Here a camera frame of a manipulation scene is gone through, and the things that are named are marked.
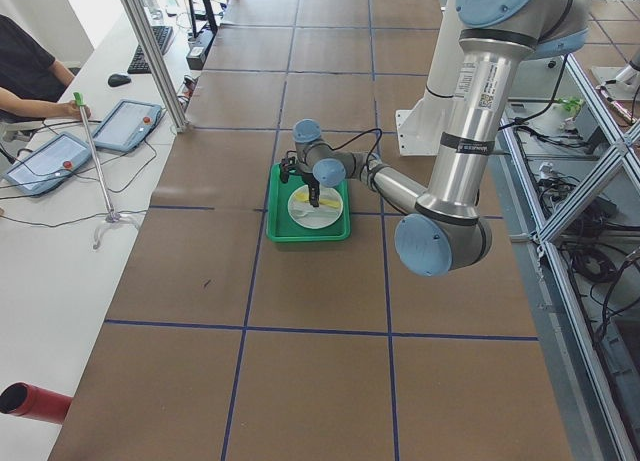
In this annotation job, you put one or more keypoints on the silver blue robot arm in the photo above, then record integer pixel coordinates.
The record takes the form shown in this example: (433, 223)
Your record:
(442, 229)

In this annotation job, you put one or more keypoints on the metal rod stand green tip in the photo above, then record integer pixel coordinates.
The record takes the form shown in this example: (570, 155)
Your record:
(112, 217)

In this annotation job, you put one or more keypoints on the person in black shirt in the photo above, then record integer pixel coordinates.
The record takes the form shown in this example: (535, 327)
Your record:
(32, 79)

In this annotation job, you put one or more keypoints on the white round plate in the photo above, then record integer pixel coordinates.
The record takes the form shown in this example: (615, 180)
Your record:
(311, 222)

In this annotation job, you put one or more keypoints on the yellow plastic spoon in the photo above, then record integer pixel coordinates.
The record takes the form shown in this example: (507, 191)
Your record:
(304, 197)

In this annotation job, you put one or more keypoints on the far teach pendant tablet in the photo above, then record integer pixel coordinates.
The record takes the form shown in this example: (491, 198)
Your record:
(126, 126)

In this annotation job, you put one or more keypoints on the red cylinder tube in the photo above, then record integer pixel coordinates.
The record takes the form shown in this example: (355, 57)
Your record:
(32, 402)

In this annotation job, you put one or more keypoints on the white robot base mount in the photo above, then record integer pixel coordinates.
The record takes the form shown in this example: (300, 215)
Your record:
(418, 131)

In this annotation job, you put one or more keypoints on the near teach pendant tablet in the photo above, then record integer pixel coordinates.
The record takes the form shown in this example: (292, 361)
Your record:
(48, 166)

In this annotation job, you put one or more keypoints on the green plastic tray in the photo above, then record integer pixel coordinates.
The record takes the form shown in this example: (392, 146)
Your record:
(282, 229)

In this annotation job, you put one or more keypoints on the aluminium frame post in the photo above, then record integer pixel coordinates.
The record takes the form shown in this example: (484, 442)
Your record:
(144, 34)

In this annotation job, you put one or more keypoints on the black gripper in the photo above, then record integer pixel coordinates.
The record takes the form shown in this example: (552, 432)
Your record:
(311, 182)

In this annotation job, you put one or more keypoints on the aluminium frame rail right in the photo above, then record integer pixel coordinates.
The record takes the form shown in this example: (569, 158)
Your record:
(570, 177)

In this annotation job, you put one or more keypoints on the white plastic spoon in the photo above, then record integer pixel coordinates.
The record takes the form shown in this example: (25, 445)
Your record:
(315, 212)

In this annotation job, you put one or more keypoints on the brown paper table cover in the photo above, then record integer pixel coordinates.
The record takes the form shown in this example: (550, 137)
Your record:
(220, 344)

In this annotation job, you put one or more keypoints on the black computer mouse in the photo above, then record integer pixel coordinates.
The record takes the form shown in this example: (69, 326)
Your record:
(118, 79)

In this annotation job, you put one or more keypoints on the teach pendant tablet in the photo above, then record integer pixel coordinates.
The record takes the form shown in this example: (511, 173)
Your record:
(126, 126)
(48, 166)

